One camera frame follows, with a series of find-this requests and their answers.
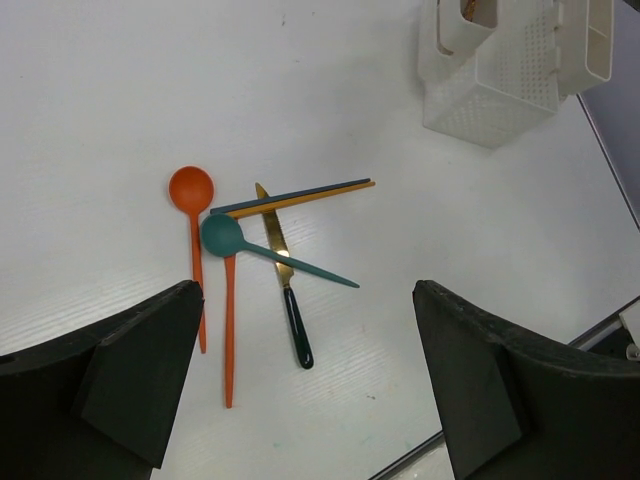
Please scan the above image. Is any orange chopstick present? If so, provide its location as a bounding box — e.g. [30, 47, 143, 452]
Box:
[230, 181, 376, 219]

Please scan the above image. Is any gold fork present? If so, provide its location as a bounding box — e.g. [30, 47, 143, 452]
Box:
[461, 0, 477, 22]

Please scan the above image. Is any dark blue chopstick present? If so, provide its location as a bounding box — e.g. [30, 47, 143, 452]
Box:
[209, 178, 371, 214]

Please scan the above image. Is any teal spoon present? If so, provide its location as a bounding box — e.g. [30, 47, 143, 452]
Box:
[200, 214, 360, 288]

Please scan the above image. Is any orange spoon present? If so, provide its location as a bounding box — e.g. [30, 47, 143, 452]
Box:
[166, 165, 216, 355]

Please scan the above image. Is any white utensil caddy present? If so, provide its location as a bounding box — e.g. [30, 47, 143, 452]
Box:
[417, 1, 614, 149]

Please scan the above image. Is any gold knife dark handle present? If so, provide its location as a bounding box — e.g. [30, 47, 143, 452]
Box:
[254, 181, 315, 371]

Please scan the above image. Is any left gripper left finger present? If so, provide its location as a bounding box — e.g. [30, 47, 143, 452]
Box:
[1, 281, 204, 479]

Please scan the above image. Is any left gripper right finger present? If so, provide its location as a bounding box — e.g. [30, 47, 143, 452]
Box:
[413, 280, 639, 479]

